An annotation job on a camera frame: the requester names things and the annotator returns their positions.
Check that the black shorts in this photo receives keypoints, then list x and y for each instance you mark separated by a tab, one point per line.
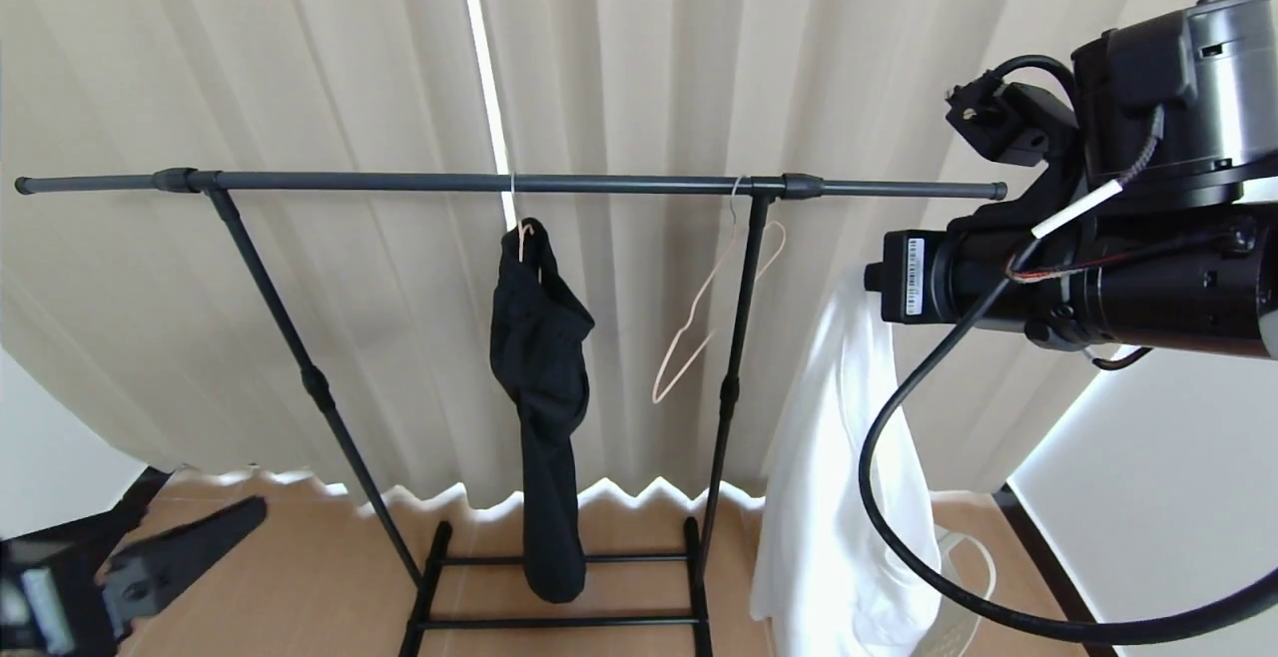
544	387

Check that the black clothes rack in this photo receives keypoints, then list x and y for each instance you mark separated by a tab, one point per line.
399	182

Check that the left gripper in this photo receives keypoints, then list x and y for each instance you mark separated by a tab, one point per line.
50	597

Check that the beige curtain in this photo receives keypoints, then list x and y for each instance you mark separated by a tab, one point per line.
250	58

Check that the pink clothes hanger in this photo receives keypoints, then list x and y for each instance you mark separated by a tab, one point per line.
521	238
699	298

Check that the white laundry basket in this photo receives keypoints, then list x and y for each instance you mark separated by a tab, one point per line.
983	567

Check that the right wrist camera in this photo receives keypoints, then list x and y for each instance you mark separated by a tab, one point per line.
1013	128

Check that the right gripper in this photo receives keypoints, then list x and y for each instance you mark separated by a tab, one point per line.
998	278

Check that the white garment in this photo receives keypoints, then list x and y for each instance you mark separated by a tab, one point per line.
829	497

